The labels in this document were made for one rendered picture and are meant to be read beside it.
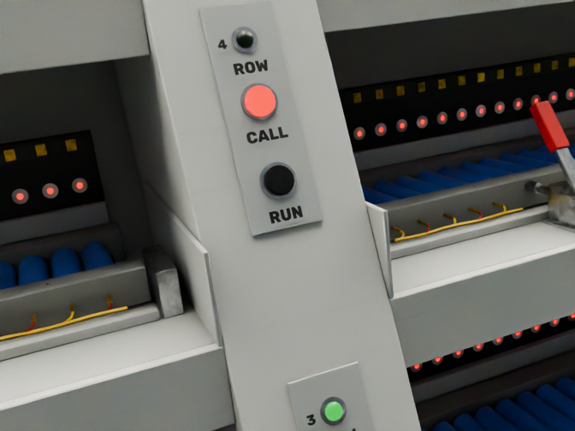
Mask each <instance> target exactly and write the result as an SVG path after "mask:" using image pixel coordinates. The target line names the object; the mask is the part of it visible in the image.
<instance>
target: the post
mask: <svg viewBox="0 0 575 431"><path fill-rule="evenodd" d="M141 1H142V6H143V10H144V16H145V25H146V31H147V35H148V40H149V45H150V51H151V54H150V55H149V56H137V57H130V58H123V59H116V60H113V63H114V67H115V71H116V78H117V82H118V86H119V90H120V93H121V97H122V104H123V108H124V112H125V116H126V120H127V126H128V131H129V134H130V139H131V142H132V146H133V153H134V157H135V161H136V164H137V169H138V172H139V179H140V183H141V187H142V191H143V194H144V199H145V193H144V187H143V182H146V183H147V184H148V185H149V186H150V187H151V188H152V189H153V191H154V192H155V193H156V194H157V195H158V196H159V197H160V198H161V199H162V200H163V201H164V202H165V203H166V205H167V206H168V207H169V208H170V209H171V210H172V211H173V213H174V214H175V215H176V216H177V217H178V218H179V220H180V221H181V222H182V223H183V224H184V225H185V226H186V228H187V229H188V230H189V231H190V232H191V233H192V235H193V236H194V237H195V238H196V239H197V240H198V241H199V243H200V244H201V245H202V246H203V247H204V248H205V249H206V250H207V251H208V252H209V257H210V266H211V272H212V278H213V283H214V288H215V294H216V304H217V309H218V315H219V320H220V325H221V331H222V341H223V347H224V352H225V357H226V363H227V368H228V378H229V384H230V389H231V394H232V400H233V406H234V415H235V421H236V423H235V424H231V425H228V426H226V427H223V428H219V429H216V430H213V431H298V428H297V423H296V420H295V416H294V413H293V406H292V402H291V399H290V394H289V391H288V383H289V382H292V381H297V380H300V379H303V378H306V377H308V376H312V375H316V374H319V373H322V372H325V371H328V370H331V369H336V368H339V367H341V366H344V365H347V364H350V363H355V362H358V363H359V368H360V372H361V375H362V379H363V383H364V386H365V393H366V397H367V400H368V404H369V407H370V413H371V418H372V421H373V425H374V429H375V431H421V428H420V424H419V420H418V414H417V410H416V406H415V403H414V399H413V396H412V389H411V386H410V382H409V379H408V375H407V372H406V365H405V361H404V358H403V354H402V350H401V347H400V341H399V337H398V334H397V330H396V326H395V322H394V316H393V312H392V309H391V305H390V302H389V298H388V292H387V288H386V285H385V281H384V277H383V273H382V267H381V264H380V260H379V256H378V253H377V249H376V243H375V240H374V235H373V232H372V228H371V224H370V218H369V215H368V211H367V208H366V204H365V198H364V194H363V190H362V186H361V183H360V179H359V173H358V170H357V166H356V162H355V159H354V155H353V148H352V145H351V141H350V138H349V134H348V131H347V124H346V121H345V117H344V114H343V110H342V106H341V100H340V96H339V92H338V89H337V85H336V82H335V76H334V72H333V69H332V65H331V61H330V57H329V51H328V47H327V44H326V40H325V37H324V33H323V27H322V23H321V19H320V15H319V12H318V8H317V2H316V0H141ZM265 1H271V3H272V7H273V10H274V15H275V18H276V24H277V28H278V32H279V35H280V40H281V43H282V49H283V53H284V56H285V60H286V64H287V70H288V74H289V78H290V81H291V85H292V89H293V95H294V99H295V102H296V106H297V110H298V114H299V120H300V124H301V127H302V131H303V134H304V139H305V145H306V149H307V152H308V156H309V159H310V163H311V170H312V173H313V177H314V180H315V184H316V188H317V195H318V198H319V202H320V205H321V209H322V212H323V220H322V221H315V222H312V223H308V224H304V225H300V226H296V227H290V228H285V229H282V230H278V231H274V232H270V233H263V234H259V235H255V236H252V231H251V228H250V224H249V221H248V216H247V213H246V206H245V203H244V198H243V195H242V191H241V188H240V181H239V177H238V174H237V169H236V166H235V162H234V155H233V152H232V148H231V144H230V140H229V136H228V130H227V126H226V122H225V119H224V115H223V111H222V105H221V101H220V97H219V93H218V90H217V86H216V79H215V75H214V72H213V68H212V64H211V60H210V54H209V50H208V46H207V43H206V39H205V32H204V28H203V25H202V21H201V17H200V13H199V9H201V8H209V7H217V6H225V5H233V4H242V3H256V2H265ZM145 206H146V202H145ZM146 209H147V206H146Z"/></svg>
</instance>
